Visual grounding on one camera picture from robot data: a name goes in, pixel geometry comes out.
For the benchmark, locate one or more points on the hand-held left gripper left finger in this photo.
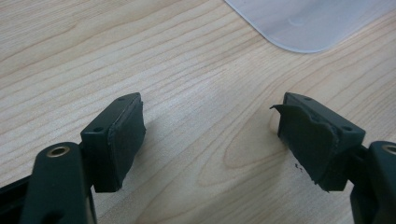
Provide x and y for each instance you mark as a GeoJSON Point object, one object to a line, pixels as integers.
{"type": "Point", "coordinates": [112, 146]}

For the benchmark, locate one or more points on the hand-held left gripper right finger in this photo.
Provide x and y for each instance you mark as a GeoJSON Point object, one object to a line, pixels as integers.
{"type": "Point", "coordinates": [317, 146]}

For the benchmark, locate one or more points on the translucent white plastic mat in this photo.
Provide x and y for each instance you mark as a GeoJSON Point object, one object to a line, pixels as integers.
{"type": "Point", "coordinates": [311, 21]}

